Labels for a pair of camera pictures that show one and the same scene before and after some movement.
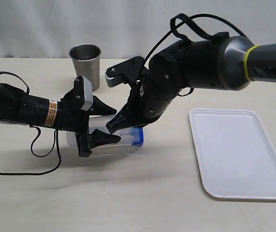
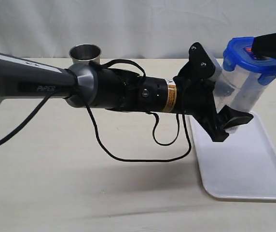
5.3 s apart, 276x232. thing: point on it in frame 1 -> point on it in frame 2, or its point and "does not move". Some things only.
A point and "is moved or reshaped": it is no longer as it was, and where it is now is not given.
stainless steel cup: [86, 60] does not move
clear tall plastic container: [100, 123] -> [238, 90]
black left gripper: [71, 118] -> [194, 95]
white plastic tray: [236, 157] does not move
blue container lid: [137, 136] is moved or reshaped
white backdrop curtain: [121, 29] does not move
